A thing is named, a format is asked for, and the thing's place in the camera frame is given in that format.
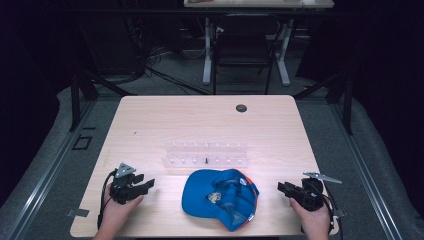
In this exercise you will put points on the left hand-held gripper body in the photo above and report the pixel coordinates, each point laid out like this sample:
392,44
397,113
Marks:
121,191

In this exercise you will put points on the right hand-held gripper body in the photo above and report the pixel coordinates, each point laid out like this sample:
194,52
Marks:
310,196

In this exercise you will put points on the person's left hand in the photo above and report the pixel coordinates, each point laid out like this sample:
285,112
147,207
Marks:
116,213

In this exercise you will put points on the person's right hand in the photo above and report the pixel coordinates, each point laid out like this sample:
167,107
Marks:
315,221

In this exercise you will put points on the grey tape strip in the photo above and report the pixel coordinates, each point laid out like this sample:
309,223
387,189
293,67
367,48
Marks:
77,212

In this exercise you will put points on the blue baseball cap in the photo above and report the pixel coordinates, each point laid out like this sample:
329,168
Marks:
200,196

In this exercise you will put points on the clear acrylic peg rack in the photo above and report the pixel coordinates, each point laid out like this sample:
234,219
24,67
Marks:
206,155

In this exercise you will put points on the short black tape strip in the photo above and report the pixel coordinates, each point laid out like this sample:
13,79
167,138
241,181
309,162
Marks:
89,128

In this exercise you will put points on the black metal stand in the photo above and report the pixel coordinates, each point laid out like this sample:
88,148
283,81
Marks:
76,100
348,103

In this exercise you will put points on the black chair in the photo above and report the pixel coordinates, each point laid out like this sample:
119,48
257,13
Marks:
242,46

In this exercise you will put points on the white-legged desk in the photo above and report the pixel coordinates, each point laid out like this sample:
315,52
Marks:
286,4

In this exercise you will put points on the aluminium floor rail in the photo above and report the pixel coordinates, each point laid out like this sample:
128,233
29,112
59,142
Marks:
366,173
50,173

